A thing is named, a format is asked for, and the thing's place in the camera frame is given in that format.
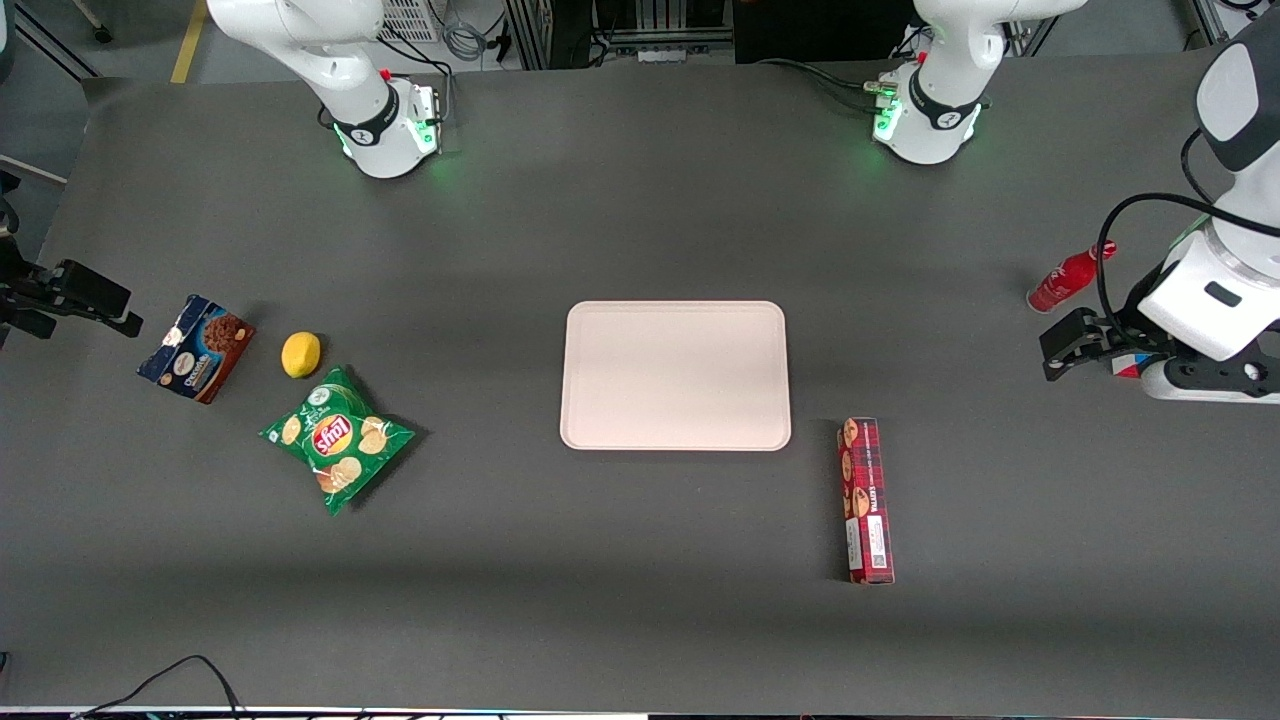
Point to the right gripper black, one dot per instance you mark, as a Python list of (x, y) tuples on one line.
[(22, 297)]

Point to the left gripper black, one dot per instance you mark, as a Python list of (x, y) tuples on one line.
[(1122, 334)]

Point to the red tartan cookie box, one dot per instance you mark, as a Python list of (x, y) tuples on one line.
[(865, 500)]

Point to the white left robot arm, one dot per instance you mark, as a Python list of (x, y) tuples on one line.
[(930, 130)]

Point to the blue chocolate cookie box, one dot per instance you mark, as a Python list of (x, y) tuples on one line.
[(195, 350)]

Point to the beige plastic tray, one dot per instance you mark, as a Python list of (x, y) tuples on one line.
[(675, 375)]

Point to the white perforated box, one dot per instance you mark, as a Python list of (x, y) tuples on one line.
[(410, 20)]

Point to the colourful puzzle cube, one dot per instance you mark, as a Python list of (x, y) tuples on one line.
[(1125, 368)]

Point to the red soda bottle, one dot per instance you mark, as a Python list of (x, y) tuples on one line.
[(1065, 278)]

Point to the yellow lemon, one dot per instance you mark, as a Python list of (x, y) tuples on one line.
[(301, 355)]

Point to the green chips bag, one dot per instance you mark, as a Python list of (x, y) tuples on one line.
[(335, 440)]

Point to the white power strip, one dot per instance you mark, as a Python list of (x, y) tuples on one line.
[(660, 55)]

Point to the aluminium frame leg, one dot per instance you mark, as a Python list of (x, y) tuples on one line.
[(1205, 22)]

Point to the aluminium rack frame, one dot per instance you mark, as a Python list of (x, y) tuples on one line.
[(525, 30)]

